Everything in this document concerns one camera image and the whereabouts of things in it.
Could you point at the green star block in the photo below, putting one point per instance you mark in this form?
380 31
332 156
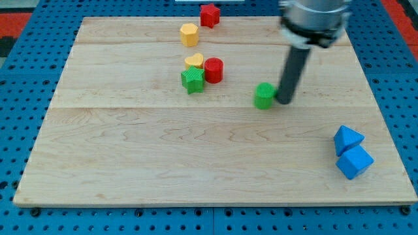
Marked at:
193 80

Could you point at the red cylinder block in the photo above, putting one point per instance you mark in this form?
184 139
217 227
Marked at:
213 68

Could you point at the wooden board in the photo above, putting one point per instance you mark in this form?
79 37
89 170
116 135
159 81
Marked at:
122 132

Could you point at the yellow heart block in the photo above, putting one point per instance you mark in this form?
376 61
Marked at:
195 60

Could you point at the green cylinder block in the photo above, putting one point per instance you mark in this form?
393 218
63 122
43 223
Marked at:
264 94

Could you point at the yellow hexagon block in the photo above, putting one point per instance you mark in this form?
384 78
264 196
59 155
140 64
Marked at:
189 34

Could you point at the red star block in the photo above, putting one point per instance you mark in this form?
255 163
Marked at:
209 15

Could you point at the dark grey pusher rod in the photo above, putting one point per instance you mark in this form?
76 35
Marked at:
292 70

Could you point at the blue triangle block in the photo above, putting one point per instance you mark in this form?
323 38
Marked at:
345 139

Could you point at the blue cube block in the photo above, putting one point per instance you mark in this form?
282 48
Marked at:
354 162

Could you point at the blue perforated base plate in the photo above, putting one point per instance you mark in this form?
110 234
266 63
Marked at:
33 67

